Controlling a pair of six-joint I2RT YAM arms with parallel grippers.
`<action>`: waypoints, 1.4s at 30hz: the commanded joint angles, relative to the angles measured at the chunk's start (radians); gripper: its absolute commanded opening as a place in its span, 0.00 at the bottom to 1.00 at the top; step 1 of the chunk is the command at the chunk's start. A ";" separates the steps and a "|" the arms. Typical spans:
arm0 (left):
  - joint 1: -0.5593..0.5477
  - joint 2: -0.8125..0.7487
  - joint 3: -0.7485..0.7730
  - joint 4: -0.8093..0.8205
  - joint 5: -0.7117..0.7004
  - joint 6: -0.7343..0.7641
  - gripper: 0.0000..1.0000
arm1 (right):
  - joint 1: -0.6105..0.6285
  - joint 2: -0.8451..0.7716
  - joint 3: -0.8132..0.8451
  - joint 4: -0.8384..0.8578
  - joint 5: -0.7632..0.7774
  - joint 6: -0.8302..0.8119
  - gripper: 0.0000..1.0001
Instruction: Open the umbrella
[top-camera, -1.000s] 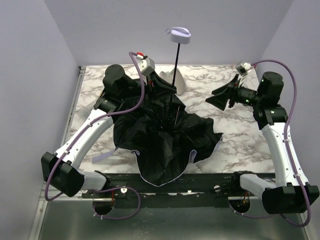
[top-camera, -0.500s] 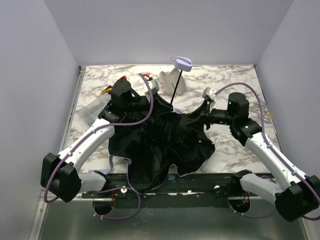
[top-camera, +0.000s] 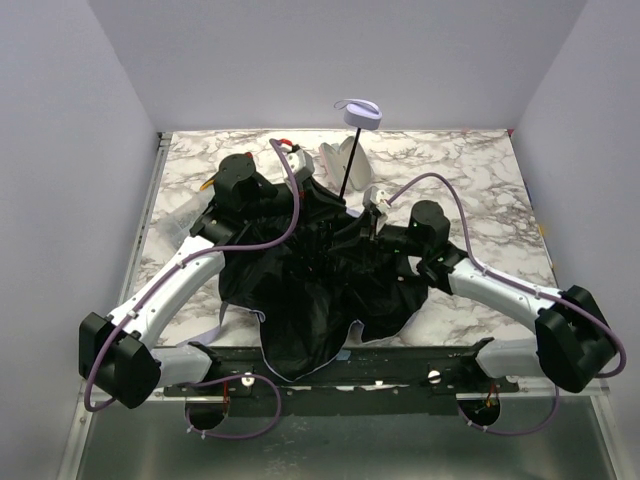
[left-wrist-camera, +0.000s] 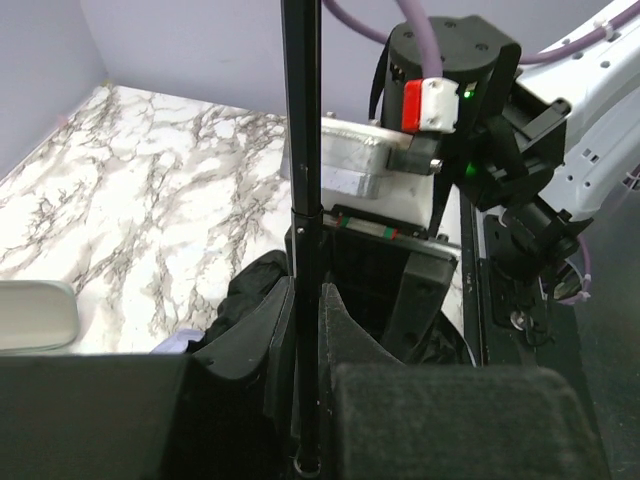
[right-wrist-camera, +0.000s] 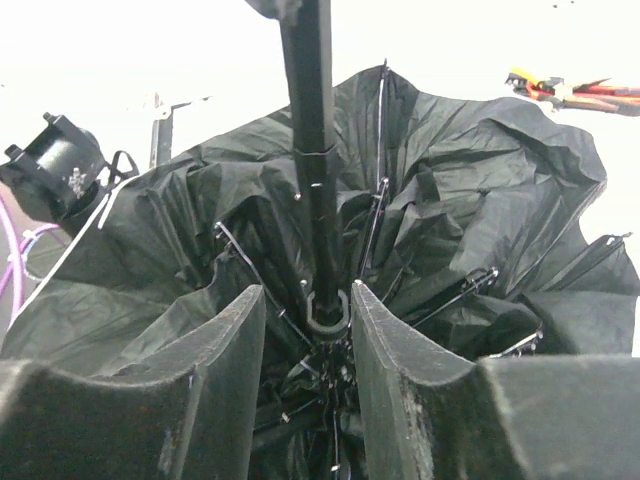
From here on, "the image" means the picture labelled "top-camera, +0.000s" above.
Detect pink umbrella case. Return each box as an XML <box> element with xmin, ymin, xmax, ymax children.
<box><xmin>319</xmin><ymin>136</ymin><xmax>373</xmax><ymax>192</ymax></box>

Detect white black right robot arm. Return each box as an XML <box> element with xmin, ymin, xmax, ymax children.
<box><xmin>357</xmin><ymin>200</ymin><xmax>626</xmax><ymax>393</ymax></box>

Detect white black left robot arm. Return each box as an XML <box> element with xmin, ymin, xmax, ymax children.
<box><xmin>78</xmin><ymin>142</ymin><xmax>314</xmax><ymax>412</ymax></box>

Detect yellow black pliers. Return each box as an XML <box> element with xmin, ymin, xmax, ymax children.
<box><xmin>200</xmin><ymin>177</ymin><xmax>215</xmax><ymax>191</ymax></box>

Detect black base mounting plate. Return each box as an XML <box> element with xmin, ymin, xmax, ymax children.
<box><xmin>159</xmin><ymin>344</ymin><xmax>521</xmax><ymax>401</ymax></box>

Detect clear plastic screw box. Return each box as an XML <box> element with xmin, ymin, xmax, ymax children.
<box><xmin>157</xmin><ymin>191</ymin><xmax>212</xmax><ymax>249</ymax></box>

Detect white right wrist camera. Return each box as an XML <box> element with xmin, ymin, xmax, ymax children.
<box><xmin>362</xmin><ymin>186</ymin><xmax>391</xmax><ymax>234</ymax></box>

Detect aluminium frame rail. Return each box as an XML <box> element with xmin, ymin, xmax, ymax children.
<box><xmin>515</xmin><ymin>377</ymin><xmax>610</xmax><ymax>397</ymax></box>

